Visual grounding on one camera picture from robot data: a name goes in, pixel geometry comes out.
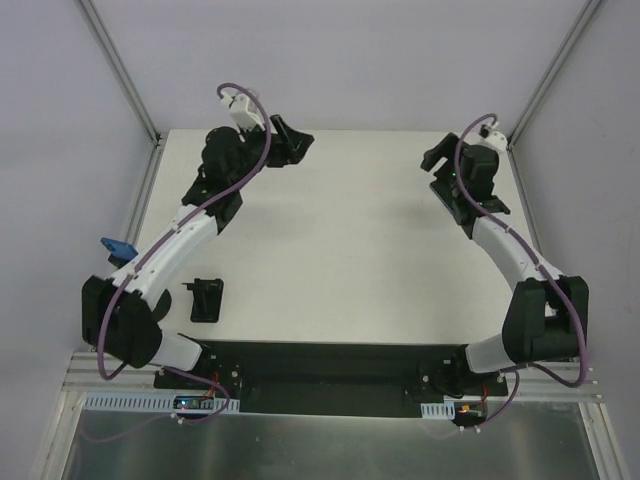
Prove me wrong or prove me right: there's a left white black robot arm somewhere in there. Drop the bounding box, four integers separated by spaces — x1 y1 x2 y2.
81 114 314 389

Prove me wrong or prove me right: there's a black smartphone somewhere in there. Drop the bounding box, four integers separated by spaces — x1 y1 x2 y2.
430 177 461 225
100 237 138 262

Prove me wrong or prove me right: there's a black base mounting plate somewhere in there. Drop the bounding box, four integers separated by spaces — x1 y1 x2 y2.
154 341 507 418

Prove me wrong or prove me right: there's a left aluminium frame post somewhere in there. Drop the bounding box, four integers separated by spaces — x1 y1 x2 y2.
74 0 162 147

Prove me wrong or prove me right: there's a white slotted cable duct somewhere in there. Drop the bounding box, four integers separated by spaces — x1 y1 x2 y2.
84 392 240 415
420 401 456 421

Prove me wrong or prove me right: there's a front aluminium rail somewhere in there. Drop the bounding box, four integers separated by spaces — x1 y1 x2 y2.
62 352 604 403

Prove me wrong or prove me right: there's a left white slotted cable duct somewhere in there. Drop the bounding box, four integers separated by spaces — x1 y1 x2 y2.
84 392 240 415

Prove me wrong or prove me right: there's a black folding phone stand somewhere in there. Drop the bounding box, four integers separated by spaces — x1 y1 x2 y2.
184 278 224 324

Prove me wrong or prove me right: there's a black round-base phone stand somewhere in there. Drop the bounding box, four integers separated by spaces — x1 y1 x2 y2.
108 255 172 323

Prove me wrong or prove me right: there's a right aluminium frame post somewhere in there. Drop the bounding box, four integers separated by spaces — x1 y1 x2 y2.
507 0 607 151

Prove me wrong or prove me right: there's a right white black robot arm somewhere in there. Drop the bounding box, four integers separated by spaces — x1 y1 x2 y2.
421 133 589 395

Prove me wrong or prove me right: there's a right white slotted cable duct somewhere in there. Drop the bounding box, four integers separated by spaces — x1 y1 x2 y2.
420 401 456 421

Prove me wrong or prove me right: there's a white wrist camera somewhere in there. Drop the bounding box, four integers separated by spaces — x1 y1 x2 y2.
220 90 265 132
478 119 508 153

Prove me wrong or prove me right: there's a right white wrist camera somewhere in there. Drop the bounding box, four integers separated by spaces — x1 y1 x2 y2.
478 119 508 153

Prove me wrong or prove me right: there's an aluminium frame post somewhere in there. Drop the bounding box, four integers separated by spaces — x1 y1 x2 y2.
507 0 607 151
74 0 162 147

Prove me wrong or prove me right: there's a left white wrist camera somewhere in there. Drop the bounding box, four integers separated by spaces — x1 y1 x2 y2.
220 90 265 132

